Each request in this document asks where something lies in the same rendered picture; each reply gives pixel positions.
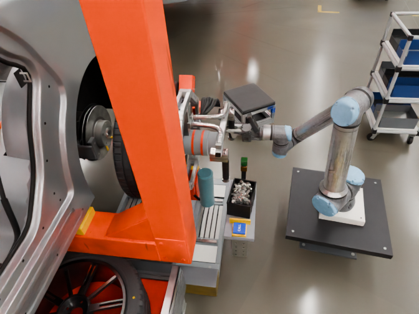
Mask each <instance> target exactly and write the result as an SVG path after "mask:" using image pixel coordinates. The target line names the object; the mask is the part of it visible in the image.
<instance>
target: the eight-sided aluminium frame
mask: <svg viewBox="0 0 419 314"><path fill-rule="evenodd" d="M176 100H177V105H178V108H179V106H180V104H181V103H182V100H184V101H183V104H182V106H181V110H179V111H178V113H179V118H180V126H181V134H182V139H183V126H184V121H185V115H186V111H187V109H188V105H189V103H191V112H192V113H193V107H195V114H196V115H198V114H200V108H199V99H198V97H197V96H196V95H195V93H194V92H193V90H192V89H180V91H178V95H177V98H176ZM191 130H201V127H193V126H192V127H191ZM199 161H200V157H199V155H195V156H193V155H189V157H188V164H187V167H186V168H187V173H188V177H189V175H190V170H191V166H194V167H193V171H192V174H191V179H190V181H188V182H189V187H190V190H192V189H193V187H194V181H195V177H196V172H197V169H198V166H199Z"/></svg>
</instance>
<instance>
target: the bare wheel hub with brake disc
mask: <svg viewBox="0 0 419 314"><path fill-rule="evenodd" d="M106 128H110V129H111V131H112V135H111V136H113V128H112V122H111V118H110V115H109V113H108V111H107V109H106V108H105V107H103V106H101V105H93V106H91V107H90V108H89V109H88V110H87V111H86V113H85V115H84V119H83V122H82V129H81V138H82V145H84V146H87V142H88V141H89V139H90V138H91V137H95V139H96V141H97V144H98V146H99V149H100V152H101V155H100V158H99V159H98V160H100V159H102V158H104V157H105V156H106V154H107V153H108V151H107V148H106V146H108V148H109V149H110V145H111V142H112V138H111V137H110V138H109V139H107V138H106V137H105V130H106Z"/></svg>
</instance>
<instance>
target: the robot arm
mask: <svg viewBox="0 0 419 314"><path fill-rule="evenodd" d="M373 101H374V95H373V92H372V91H371V90H370V89H369V88H367V87H363V86H359V87H355V88H353V89H351V90H349V91H348V92H346V93H345V94H344V96H343V97H342V98H340V99H338V100H337V101H336V102H335V103H334V104H333V105H332V106H330V107H329V108H327V109H325V110H324V111H322V112H320V113H319V114H317V115H316V116H314V117H313V118H311V119H310V120H308V121H306V122H305V123H303V124H302V125H300V126H298V127H296V128H293V129H292V128H291V126H286V125H263V127H262V126H260V129H259V125H258V124H257V122H256V120H255V119H254V117H253V115H252V113H248V115H247V119H248V121H249V123H250V124H247V123H235V124H234V129H227V130H226V132H228V133H230V134H231V136H232V138H236V137H237V136H238V135H242V141H243V142H251V140H256V141H261V138H262V140H272V141H273V145H272V154H273V156H275V157H276V158H285V157H286V155H287V152H288V151H289V150H290V149H292V148H293V147H294V146H296V145H297V144H298V143H300V142H301V141H303V140H305V139H306V138H308V137H310V136H311V135H313V134H315V133H317V132H318V131H321V130H322V129H324V128H326V127H328V126H329V125H331V124H334V125H333V129H332V136H331V140H330V147H329V154H328V158H327V165H326V169H325V176H324V179H323V180H322V181H321V182H320V184H319V191H318V193H317V194H316V195H315V196H314V197H313V198H312V204H313V206H314V207H315V208H316V209H317V210H318V211H319V212H320V213H321V214H323V215H325V216H328V217H332V216H335V215H336V214H337V213H338V212H348V211H350V210H351V209H352V208H353V207H354V205H355V197H356V195H357V193H358V191H359V189H360V188H361V186H362V185H363V183H364V180H365V175H364V174H363V172H362V171H361V170H360V169H358V168H357V167H355V166H351V165H350V162H351V159H352V154H353V151H354V146H355V141H356V137H357V133H358V130H359V126H360V122H361V119H362V115H363V114H364V113H365V112H366V111H367V110H368V109H369V108H370V107H371V106H372V105H373ZM245 140H248V141H245Z"/></svg>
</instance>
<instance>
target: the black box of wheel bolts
mask: <svg viewBox="0 0 419 314"><path fill-rule="evenodd" d="M256 183H257V181H251V180H247V179H240V178H234V179H233V183H232V186H231V189H230V192H229V196H228V199H227V202H226V203H227V214H228V215H232V216H238V217H243V218H247V219H250V216H251V213H252V208H253V203H254V198H255V195H256Z"/></svg>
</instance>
